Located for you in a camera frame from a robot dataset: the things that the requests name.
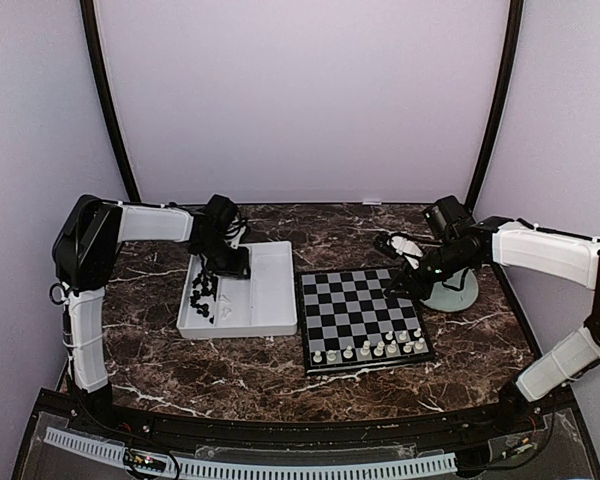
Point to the white chess knight piece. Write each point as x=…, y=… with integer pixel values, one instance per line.
x=408, y=347

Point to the black and grey chessboard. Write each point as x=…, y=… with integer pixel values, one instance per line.
x=344, y=308

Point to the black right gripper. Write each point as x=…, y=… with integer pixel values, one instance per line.
x=417, y=288

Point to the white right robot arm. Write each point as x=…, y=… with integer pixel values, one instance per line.
x=557, y=273

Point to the black front rail base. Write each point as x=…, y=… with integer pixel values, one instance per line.
x=465, y=429

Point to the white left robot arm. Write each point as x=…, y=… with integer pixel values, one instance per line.
x=85, y=251

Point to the white chess king piece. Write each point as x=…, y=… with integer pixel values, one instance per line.
x=379, y=349

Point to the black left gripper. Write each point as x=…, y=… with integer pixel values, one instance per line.
x=238, y=267

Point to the white chess pawn piece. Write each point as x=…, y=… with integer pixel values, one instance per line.
x=348, y=353

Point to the white slotted cable duct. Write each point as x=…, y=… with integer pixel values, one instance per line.
x=235, y=463

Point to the white plastic parts tray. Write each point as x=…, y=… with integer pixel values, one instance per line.
x=265, y=304

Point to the pile of black chess pieces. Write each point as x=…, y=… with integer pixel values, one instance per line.
x=204, y=294

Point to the light blue flower plate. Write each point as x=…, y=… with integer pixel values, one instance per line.
x=455, y=294

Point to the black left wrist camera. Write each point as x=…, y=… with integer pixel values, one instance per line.
x=221, y=212

